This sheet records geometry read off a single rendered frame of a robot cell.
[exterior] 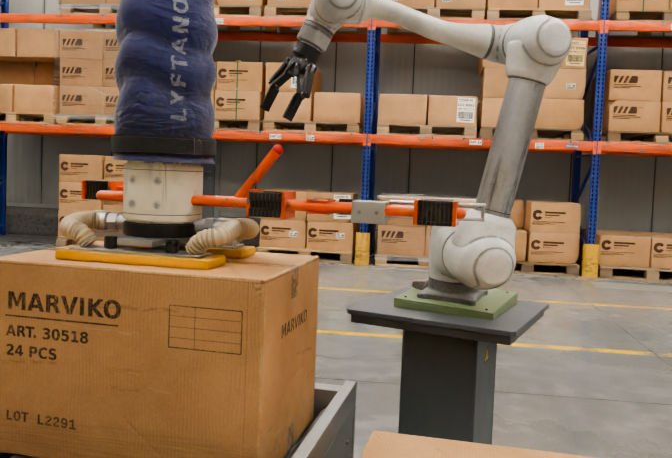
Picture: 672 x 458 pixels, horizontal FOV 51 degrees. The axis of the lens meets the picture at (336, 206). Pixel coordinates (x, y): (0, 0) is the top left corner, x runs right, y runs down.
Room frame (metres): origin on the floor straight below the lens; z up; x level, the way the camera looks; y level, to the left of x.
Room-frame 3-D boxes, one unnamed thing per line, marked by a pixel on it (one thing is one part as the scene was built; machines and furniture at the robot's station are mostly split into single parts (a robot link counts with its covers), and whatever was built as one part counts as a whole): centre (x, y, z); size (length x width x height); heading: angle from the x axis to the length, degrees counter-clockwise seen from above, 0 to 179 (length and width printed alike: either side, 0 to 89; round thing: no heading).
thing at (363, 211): (1.44, -0.07, 1.07); 0.07 x 0.07 x 0.04; 78
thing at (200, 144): (1.54, 0.38, 1.19); 0.23 x 0.23 x 0.04
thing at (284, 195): (1.49, 0.14, 1.08); 0.10 x 0.08 x 0.06; 168
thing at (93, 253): (1.45, 0.40, 0.97); 0.34 x 0.10 x 0.05; 78
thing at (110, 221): (1.54, 0.38, 1.01); 0.34 x 0.25 x 0.06; 78
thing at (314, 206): (1.61, 0.16, 1.08); 0.93 x 0.30 x 0.04; 78
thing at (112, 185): (1.86, 0.62, 1.08); 0.09 x 0.08 x 0.05; 168
